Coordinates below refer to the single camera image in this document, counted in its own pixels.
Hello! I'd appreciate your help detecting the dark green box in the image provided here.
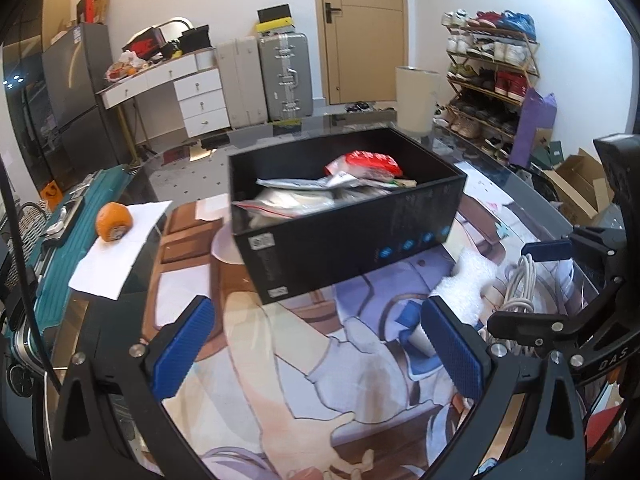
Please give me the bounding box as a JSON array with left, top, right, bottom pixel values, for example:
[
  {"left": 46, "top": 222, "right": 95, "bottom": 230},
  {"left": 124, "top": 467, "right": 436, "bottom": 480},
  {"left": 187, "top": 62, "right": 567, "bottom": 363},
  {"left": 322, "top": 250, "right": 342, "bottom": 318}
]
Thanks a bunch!
[{"left": 530, "top": 142, "right": 568, "bottom": 171}]

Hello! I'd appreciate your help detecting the brown cardboard box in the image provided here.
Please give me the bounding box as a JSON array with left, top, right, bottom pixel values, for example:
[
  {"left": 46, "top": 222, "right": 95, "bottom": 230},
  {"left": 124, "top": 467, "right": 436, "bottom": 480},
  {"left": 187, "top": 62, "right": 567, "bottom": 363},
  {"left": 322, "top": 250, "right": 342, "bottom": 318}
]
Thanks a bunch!
[{"left": 542, "top": 149, "right": 617, "bottom": 226}]

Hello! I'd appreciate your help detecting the black cardboard box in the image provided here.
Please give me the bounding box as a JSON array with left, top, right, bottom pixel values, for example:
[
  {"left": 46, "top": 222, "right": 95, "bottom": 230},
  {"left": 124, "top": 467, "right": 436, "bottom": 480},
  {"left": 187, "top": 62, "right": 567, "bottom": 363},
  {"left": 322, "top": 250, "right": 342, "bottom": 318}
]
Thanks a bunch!
[{"left": 227, "top": 126, "right": 468, "bottom": 306}]

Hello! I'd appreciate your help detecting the wooden door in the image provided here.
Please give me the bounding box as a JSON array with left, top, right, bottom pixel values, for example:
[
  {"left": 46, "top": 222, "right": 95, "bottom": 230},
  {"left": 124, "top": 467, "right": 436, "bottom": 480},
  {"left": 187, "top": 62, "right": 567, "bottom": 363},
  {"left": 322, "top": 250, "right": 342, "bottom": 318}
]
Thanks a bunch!
[{"left": 312, "top": 0, "right": 408, "bottom": 106}]

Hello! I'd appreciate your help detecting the plate of fruit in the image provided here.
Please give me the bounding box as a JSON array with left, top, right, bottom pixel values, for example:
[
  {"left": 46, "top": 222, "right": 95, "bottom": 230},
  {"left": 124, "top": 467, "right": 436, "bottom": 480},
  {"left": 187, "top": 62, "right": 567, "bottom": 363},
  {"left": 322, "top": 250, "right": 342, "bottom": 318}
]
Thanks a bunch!
[{"left": 104, "top": 60, "right": 151, "bottom": 83}]

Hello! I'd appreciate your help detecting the large white paper sheet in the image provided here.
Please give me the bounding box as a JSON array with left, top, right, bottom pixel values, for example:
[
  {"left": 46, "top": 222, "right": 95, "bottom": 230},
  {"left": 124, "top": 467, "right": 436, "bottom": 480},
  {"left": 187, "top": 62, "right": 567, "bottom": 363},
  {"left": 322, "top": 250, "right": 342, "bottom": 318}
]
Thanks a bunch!
[{"left": 69, "top": 201, "right": 173, "bottom": 301}]

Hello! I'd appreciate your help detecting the orange paper bag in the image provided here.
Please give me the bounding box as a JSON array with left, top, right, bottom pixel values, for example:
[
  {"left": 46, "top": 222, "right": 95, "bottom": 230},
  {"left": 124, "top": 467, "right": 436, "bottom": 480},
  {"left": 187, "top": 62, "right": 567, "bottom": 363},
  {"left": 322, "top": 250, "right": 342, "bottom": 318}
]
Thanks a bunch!
[{"left": 40, "top": 180, "right": 64, "bottom": 207}]

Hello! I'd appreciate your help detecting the small white paper sheet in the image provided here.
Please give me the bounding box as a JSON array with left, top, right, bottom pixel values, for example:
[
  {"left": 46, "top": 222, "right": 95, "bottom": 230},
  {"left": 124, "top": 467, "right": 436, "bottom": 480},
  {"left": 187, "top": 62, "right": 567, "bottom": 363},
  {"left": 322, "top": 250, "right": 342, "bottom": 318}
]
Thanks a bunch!
[{"left": 195, "top": 194, "right": 232, "bottom": 221}]

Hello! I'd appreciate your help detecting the white desk with drawers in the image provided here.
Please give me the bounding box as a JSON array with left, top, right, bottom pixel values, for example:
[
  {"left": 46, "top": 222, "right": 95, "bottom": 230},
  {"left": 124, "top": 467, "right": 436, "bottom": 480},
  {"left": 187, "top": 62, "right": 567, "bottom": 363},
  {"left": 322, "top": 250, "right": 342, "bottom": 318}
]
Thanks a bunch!
[{"left": 95, "top": 49, "right": 232, "bottom": 138}]

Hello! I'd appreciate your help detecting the woven basket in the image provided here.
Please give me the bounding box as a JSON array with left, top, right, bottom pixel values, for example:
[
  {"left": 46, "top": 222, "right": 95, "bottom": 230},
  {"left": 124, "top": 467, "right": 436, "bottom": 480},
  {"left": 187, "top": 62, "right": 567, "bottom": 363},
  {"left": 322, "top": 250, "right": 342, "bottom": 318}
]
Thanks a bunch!
[{"left": 7, "top": 200, "right": 51, "bottom": 233}]

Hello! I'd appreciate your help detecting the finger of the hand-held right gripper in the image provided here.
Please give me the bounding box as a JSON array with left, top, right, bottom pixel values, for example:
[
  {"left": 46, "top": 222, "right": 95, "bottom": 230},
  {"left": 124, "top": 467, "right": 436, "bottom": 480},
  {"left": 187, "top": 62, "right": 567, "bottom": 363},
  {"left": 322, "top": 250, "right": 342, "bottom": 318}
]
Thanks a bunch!
[
  {"left": 487, "top": 310, "right": 592, "bottom": 357},
  {"left": 521, "top": 227, "right": 626, "bottom": 286}
]

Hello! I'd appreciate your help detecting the white charging cable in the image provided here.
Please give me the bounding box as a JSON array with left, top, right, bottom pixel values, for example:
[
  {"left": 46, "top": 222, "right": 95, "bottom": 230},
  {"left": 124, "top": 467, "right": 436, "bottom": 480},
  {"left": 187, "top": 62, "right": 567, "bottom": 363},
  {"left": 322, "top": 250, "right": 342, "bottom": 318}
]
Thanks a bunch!
[{"left": 480, "top": 254, "right": 540, "bottom": 356}]

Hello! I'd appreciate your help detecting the red shoe box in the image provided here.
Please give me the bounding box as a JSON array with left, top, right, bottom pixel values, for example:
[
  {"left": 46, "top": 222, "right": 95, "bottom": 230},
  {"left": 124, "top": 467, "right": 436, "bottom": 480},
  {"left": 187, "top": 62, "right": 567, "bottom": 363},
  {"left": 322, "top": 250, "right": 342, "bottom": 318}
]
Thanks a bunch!
[{"left": 121, "top": 26, "right": 166, "bottom": 58}]

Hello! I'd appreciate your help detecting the cream waste bin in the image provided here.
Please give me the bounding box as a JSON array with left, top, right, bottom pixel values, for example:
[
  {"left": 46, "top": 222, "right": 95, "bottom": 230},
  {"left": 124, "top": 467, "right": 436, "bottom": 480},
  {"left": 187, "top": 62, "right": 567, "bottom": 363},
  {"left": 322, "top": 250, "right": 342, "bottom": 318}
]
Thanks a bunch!
[{"left": 395, "top": 66, "right": 442, "bottom": 135}]

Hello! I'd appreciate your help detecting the silver suitcase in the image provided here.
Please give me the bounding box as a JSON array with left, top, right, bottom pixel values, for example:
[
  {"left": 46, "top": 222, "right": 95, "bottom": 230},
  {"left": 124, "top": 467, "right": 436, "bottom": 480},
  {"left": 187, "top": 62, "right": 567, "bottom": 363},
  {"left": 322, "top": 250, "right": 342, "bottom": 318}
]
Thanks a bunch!
[{"left": 257, "top": 31, "right": 315, "bottom": 122}]

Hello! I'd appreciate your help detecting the purple bag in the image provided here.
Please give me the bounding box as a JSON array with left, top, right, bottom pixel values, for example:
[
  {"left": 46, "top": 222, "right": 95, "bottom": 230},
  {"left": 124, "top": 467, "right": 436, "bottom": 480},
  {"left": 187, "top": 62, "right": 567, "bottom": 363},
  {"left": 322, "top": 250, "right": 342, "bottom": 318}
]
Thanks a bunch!
[{"left": 509, "top": 87, "right": 558, "bottom": 170}]

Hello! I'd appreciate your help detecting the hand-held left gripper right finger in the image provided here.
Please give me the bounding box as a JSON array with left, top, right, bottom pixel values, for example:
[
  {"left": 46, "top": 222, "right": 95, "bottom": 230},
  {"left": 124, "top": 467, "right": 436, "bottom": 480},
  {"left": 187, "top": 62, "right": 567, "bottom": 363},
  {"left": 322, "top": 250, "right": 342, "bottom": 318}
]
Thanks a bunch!
[{"left": 421, "top": 295, "right": 589, "bottom": 480}]

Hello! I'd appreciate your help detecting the teal suitcase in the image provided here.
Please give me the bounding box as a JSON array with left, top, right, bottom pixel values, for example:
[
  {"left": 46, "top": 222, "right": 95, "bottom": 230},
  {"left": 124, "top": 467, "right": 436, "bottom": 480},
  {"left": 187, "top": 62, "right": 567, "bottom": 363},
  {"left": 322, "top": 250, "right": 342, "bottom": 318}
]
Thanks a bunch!
[{"left": 10, "top": 164, "right": 146, "bottom": 341}]

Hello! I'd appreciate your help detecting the orange fruit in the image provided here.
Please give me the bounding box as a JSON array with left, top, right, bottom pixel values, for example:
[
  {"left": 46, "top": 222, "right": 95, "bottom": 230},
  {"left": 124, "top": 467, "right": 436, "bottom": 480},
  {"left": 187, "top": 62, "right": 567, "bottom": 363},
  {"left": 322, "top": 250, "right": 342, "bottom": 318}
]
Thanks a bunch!
[{"left": 95, "top": 202, "right": 135, "bottom": 243}]

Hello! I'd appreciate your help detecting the beige suitcase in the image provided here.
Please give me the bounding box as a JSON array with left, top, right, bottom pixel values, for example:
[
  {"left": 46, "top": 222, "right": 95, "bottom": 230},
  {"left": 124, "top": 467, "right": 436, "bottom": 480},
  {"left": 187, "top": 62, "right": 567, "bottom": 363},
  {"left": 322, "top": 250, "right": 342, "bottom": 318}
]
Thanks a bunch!
[{"left": 216, "top": 37, "right": 268, "bottom": 130}]

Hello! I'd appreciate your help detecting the clear plastic zip bag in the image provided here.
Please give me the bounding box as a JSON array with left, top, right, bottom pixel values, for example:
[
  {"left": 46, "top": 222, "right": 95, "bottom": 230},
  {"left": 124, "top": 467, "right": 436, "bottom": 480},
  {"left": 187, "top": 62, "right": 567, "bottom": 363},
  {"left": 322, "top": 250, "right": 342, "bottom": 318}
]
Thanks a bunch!
[{"left": 231, "top": 187, "right": 337, "bottom": 222}]

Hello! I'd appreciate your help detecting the red plastic packet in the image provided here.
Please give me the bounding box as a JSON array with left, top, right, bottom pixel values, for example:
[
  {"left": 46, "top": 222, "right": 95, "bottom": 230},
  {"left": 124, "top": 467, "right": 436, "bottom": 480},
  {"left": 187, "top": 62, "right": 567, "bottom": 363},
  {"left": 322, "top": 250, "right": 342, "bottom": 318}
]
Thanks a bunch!
[{"left": 324, "top": 150, "right": 403, "bottom": 179}]

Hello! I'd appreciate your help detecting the black handbag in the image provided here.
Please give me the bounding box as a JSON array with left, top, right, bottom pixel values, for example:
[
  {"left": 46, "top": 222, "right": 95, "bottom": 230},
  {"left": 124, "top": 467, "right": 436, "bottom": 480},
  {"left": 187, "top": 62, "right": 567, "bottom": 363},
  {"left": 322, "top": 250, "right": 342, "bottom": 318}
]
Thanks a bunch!
[{"left": 180, "top": 25, "right": 212, "bottom": 53}]

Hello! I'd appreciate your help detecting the shoe rack with shoes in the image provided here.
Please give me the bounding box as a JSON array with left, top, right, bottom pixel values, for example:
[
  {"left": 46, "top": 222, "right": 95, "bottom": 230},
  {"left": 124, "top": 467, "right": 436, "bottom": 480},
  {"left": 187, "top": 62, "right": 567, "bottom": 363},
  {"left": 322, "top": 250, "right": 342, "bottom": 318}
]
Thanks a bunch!
[{"left": 440, "top": 9, "right": 542, "bottom": 161}]

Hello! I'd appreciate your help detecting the printed table mat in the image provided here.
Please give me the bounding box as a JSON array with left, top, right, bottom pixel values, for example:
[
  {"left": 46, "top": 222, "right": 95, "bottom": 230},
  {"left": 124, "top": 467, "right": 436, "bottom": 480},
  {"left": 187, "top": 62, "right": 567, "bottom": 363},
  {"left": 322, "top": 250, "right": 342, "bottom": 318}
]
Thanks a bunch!
[{"left": 142, "top": 160, "right": 601, "bottom": 480}]

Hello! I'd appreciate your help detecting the white foam wrap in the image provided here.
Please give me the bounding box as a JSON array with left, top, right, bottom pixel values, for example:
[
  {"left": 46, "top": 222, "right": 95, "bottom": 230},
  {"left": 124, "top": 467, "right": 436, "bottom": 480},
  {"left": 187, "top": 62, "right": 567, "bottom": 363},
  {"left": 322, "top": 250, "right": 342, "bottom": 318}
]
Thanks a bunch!
[{"left": 431, "top": 247, "right": 503, "bottom": 328}]

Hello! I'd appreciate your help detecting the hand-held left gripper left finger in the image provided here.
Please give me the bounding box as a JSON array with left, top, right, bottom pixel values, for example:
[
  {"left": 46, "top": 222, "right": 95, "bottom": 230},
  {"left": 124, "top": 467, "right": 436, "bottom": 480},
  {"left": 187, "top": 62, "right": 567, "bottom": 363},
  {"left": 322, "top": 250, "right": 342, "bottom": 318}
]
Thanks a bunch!
[{"left": 59, "top": 294, "right": 217, "bottom": 480}]

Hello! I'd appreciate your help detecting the dark refrigerator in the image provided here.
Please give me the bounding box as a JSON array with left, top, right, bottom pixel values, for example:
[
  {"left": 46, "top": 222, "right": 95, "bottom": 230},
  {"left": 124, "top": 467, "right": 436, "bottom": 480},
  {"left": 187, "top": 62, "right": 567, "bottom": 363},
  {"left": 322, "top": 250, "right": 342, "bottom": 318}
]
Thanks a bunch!
[{"left": 42, "top": 22, "right": 136, "bottom": 196}]

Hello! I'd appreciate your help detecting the black and yellow box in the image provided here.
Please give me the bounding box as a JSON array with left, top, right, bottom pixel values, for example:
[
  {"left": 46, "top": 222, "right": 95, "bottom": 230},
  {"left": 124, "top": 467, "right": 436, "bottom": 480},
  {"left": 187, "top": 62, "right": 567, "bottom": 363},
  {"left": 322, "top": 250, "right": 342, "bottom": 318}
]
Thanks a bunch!
[{"left": 256, "top": 4, "right": 295, "bottom": 36}]

